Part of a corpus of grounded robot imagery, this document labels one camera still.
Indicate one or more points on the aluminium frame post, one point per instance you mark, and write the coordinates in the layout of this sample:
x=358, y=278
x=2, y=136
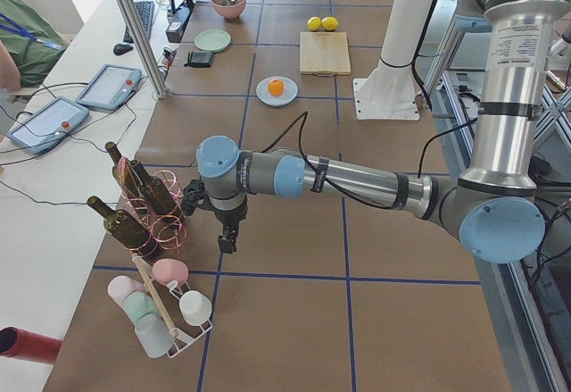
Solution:
x=143, y=47

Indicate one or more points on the middle dark glass bottle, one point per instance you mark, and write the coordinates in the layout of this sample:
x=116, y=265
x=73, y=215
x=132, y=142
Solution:
x=155, y=192

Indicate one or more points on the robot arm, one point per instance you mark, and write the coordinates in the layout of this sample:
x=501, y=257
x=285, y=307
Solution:
x=489, y=208

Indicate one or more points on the pink bowl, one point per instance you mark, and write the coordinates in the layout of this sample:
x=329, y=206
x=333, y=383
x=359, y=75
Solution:
x=229, y=9

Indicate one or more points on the person in green shirt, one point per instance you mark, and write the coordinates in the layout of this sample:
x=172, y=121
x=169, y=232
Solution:
x=30, y=46

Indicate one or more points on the left yellow lemon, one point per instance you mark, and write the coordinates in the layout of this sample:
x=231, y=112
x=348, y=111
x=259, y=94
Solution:
x=314, y=23

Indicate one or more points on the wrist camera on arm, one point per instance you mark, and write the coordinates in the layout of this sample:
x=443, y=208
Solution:
x=195, y=197

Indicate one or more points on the mint green cup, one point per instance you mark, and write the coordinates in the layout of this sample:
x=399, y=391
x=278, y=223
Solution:
x=138, y=304

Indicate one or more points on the pale blue cup front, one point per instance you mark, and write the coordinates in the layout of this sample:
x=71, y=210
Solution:
x=153, y=335

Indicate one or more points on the teach pendant tablet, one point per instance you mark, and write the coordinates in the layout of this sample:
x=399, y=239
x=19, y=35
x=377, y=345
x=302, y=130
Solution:
x=110, y=87
x=46, y=128

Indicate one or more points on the near teach pendant tablet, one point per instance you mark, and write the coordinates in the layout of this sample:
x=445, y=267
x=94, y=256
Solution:
x=46, y=128

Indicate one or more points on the orange fruit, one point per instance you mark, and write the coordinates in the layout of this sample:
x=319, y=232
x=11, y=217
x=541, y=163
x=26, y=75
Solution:
x=276, y=87

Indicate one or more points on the back dark glass bottle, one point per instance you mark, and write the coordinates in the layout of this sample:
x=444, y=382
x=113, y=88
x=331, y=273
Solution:
x=122, y=171

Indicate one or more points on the far teach pendant tablet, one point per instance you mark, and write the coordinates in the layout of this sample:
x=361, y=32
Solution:
x=110, y=87

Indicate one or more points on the white wire cup rack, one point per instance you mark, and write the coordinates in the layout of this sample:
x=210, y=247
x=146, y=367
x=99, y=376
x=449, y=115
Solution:
x=183, y=340

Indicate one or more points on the right yellow lemon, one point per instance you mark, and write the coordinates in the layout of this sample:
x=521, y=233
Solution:
x=329, y=23

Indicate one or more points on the black power box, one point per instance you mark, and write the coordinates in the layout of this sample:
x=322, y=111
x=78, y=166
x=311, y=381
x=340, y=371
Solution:
x=177, y=23

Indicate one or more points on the black computer mouse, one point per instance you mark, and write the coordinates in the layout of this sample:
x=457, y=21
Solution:
x=122, y=48

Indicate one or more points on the light blue plate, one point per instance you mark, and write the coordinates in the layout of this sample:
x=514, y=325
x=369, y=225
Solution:
x=291, y=91

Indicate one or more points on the copper wire bottle rack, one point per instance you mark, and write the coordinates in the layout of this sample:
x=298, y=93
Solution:
x=168, y=231

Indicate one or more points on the front dark glass bottle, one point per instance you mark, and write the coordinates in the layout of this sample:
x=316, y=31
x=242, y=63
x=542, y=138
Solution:
x=124, y=227

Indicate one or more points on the pale pink cup left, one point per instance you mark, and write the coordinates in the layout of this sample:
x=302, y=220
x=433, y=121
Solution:
x=120, y=287

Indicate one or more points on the white cup right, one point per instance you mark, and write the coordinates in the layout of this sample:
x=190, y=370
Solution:
x=195, y=308

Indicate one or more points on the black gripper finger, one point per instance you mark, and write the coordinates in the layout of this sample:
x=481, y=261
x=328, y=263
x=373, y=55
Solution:
x=232, y=242
x=223, y=244

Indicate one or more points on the yellow lemon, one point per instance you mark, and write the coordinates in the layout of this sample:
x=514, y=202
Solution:
x=314, y=23
x=329, y=23

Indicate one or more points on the dark glass bottle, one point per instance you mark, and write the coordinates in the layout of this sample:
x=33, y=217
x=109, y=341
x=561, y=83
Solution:
x=155, y=192
x=124, y=227
x=122, y=171

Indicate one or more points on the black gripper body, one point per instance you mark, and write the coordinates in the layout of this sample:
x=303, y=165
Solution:
x=230, y=218

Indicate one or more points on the wooden cutting board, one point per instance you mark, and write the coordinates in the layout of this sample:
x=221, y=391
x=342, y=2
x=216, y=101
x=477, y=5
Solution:
x=324, y=53

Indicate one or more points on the green plate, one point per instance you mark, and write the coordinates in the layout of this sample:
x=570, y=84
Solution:
x=213, y=40

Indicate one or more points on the black wallet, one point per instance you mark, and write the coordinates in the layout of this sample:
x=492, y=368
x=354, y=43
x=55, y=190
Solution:
x=199, y=59

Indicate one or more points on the black keyboard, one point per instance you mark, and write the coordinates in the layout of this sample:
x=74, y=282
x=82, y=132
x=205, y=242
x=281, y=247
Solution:
x=145, y=10

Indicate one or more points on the red cylinder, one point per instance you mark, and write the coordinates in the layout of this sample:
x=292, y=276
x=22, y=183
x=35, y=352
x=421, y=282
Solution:
x=29, y=346

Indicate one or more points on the pink cup upper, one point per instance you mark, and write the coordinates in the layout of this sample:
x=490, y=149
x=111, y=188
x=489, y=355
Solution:
x=167, y=270

